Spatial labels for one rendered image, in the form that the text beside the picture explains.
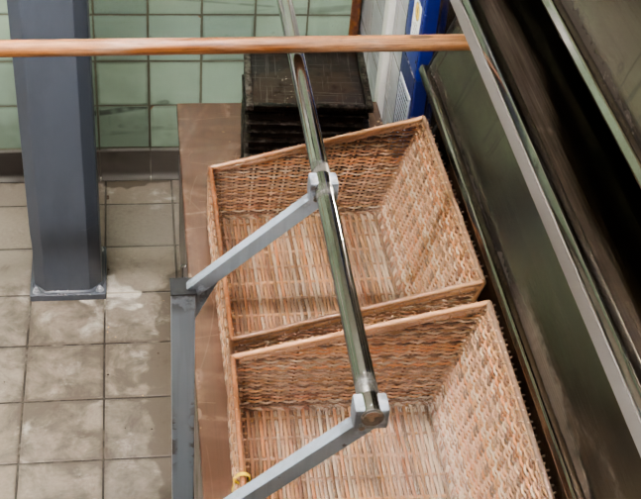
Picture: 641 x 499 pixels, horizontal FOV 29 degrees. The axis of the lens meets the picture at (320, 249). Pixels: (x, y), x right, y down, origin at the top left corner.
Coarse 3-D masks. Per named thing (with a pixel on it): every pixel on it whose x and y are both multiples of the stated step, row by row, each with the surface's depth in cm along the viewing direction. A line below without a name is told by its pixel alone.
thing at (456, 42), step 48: (0, 48) 213; (48, 48) 215; (96, 48) 216; (144, 48) 217; (192, 48) 218; (240, 48) 220; (288, 48) 221; (336, 48) 222; (384, 48) 224; (432, 48) 225
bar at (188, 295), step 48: (288, 0) 238; (336, 192) 196; (336, 240) 183; (192, 288) 206; (336, 288) 177; (192, 336) 211; (192, 384) 219; (192, 432) 227; (336, 432) 162; (192, 480) 236; (288, 480) 166
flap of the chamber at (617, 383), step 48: (480, 0) 195; (528, 0) 199; (480, 48) 183; (528, 48) 186; (528, 96) 175; (576, 96) 178; (576, 144) 167; (576, 192) 158; (624, 192) 161; (624, 240) 152; (576, 288) 144; (624, 288) 144; (624, 384) 131
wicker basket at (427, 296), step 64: (384, 128) 269; (256, 192) 276; (384, 192) 281; (448, 192) 249; (256, 256) 270; (320, 256) 271; (384, 256) 273; (448, 256) 244; (256, 320) 254; (320, 320) 229; (384, 320) 232
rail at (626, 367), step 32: (480, 32) 183; (512, 96) 170; (544, 160) 159; (544, 192) 156; (576, 224) 149; (576, 256) 145; (608, 288) 140; (608, 320) 136; (640, 384) 129; (640, 416) 127
